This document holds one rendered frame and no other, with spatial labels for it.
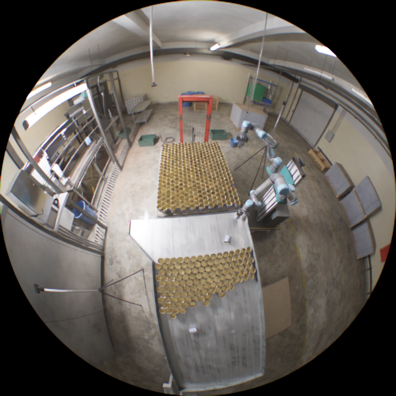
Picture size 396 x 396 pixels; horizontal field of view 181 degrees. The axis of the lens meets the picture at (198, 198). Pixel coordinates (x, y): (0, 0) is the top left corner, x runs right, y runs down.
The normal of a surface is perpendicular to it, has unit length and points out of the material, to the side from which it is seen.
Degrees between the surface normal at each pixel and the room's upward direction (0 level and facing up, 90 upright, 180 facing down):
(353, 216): 91
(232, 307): 0
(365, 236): 90
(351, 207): 92
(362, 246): 89
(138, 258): 0
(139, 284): 0
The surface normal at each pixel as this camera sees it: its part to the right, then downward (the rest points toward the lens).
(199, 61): 0.11, 0.85
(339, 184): -1.00, 0.04
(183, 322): 0.04, -0.53
